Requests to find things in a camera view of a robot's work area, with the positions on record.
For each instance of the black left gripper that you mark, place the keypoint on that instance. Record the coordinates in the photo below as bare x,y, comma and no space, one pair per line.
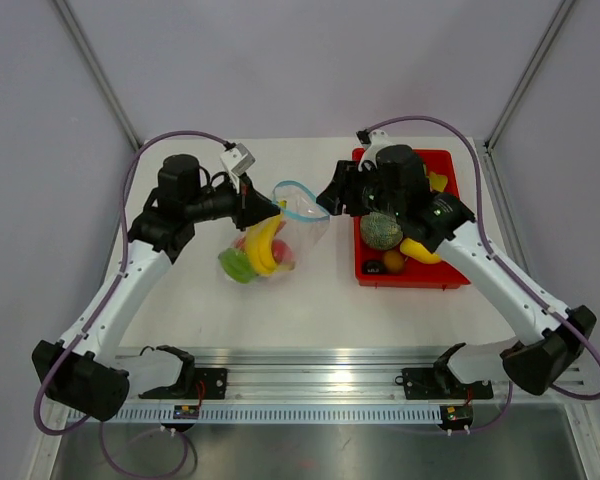
249,205

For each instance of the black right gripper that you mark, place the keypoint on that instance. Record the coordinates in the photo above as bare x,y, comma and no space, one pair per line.
344,186

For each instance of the yellow banana bunch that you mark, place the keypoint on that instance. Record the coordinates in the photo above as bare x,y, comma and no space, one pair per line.
257,245

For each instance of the green leafy vegetable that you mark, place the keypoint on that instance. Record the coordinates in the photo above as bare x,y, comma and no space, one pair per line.
236,265

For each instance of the clear zip top bag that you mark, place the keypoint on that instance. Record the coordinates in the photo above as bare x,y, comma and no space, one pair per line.
306,224

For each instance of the red apple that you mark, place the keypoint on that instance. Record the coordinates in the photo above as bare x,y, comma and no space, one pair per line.
282,253

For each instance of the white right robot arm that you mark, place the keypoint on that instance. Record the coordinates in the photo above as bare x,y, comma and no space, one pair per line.
548,336

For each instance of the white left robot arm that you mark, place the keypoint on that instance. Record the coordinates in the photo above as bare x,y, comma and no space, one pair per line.
151,245

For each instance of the green netted melon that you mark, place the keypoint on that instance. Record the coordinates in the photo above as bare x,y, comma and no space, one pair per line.
380,232

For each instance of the red plastic tray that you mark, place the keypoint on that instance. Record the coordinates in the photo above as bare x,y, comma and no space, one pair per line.
414,274

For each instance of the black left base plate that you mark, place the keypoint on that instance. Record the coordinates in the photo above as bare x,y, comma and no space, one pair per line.
210,383

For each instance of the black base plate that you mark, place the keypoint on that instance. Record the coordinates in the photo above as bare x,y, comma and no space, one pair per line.
210,383
429,383

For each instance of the aluminium front rail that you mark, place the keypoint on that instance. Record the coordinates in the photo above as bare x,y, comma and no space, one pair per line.
316,376

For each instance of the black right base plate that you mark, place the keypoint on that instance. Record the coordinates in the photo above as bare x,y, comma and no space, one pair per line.
429,383

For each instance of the left aluminium frame post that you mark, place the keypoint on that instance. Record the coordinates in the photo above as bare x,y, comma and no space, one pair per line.
89,57

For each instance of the aluminium frame post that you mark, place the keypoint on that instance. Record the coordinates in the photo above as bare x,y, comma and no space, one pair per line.
89,57
537,59

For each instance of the white slotted cable duct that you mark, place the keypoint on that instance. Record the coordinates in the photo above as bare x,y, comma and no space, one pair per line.
277,414

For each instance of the right aluminium frame post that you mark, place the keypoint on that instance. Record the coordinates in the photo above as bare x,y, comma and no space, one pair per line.
537,59

